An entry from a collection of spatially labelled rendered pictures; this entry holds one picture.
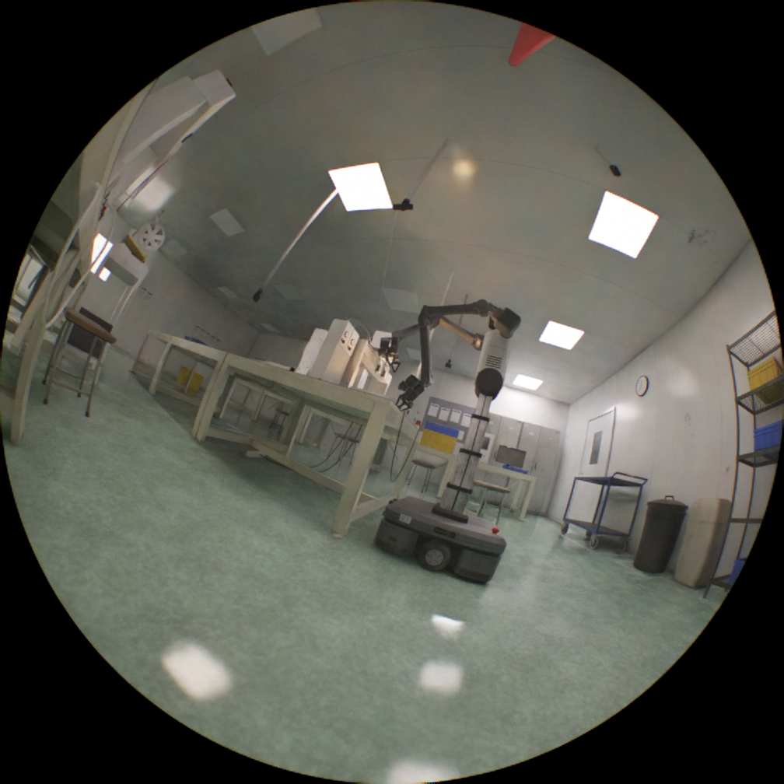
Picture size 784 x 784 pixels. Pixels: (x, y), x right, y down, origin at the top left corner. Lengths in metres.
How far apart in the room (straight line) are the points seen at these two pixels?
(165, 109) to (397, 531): 1.95
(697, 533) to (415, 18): 4.07
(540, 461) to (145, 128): 6.40
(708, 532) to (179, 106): 3.51
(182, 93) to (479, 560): 2.20
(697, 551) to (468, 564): 1.96
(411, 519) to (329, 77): 3.15
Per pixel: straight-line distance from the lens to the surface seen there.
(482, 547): 1.27
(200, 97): 1.19
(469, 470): 1.40
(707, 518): 2.53
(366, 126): 2.58
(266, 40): 2.94
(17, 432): 1.15
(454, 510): 1.41
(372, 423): 1.22
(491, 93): 2.29
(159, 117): 1.10
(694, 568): 2.58
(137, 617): 0.66
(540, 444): 5.86
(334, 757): 0.56
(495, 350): 1.53
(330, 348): 1.66
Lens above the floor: 0.52
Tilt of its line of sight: 12 degrees up
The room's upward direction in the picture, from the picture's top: 19 degrees clockwise
